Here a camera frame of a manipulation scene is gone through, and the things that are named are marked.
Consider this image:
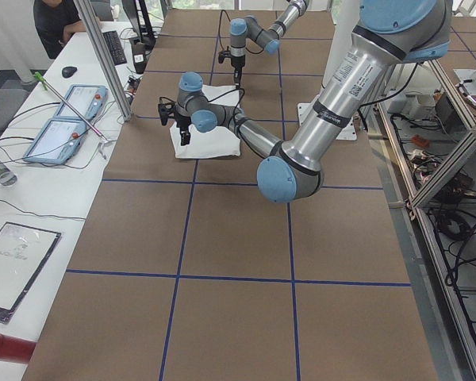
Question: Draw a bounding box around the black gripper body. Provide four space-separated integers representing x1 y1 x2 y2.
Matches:
175 106 191 129
231 56 244 71

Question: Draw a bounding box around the white long-sleeve printed shirt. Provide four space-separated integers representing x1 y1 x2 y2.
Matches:
169 85 240 160

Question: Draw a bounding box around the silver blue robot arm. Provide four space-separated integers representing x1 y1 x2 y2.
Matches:
218 0 310 88
173 1 452 203

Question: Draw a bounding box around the far blue teach pendant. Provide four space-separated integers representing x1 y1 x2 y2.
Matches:
65 84 108 121

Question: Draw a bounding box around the blue teach pendant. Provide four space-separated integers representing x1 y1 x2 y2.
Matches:
65 84 108 121
22 117 86 165

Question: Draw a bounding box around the black keyboard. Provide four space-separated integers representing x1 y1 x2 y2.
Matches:
102 30 127 65

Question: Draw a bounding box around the black computer mouse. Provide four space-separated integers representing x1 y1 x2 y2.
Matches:
61 66 78 79

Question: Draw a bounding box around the near blue teach pendant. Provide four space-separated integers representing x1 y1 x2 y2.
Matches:
22 117 86 165

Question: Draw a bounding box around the metal rod with green tip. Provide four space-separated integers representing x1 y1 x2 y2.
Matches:
33 71 112 144

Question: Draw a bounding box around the person in dark shirt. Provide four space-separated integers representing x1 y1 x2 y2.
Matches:
33 0 86 60

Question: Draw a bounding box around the black framed paper sheet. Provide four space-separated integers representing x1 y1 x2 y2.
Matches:
0 221 61 324

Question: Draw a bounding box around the red fire extinguisher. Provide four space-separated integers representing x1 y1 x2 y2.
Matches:
0 333 36 364

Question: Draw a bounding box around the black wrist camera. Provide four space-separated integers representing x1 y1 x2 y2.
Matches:
217 49 232 64
158 97 176 126

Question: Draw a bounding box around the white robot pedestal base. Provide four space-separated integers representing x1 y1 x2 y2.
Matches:
297 1 359 140

